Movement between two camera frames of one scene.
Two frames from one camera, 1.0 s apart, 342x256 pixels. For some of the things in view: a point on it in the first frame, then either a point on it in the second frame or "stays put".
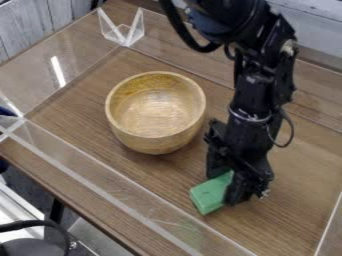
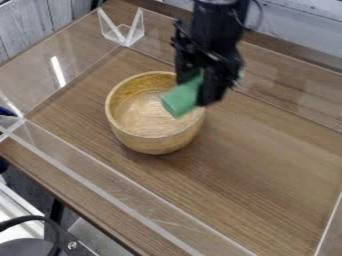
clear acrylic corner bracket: x=123 y=34 stays put
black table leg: x=56 y=211 stays put
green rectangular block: x=208 y=194 -> x=179 y=96
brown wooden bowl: x=155 y=110 stays put
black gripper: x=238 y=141 -> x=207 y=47
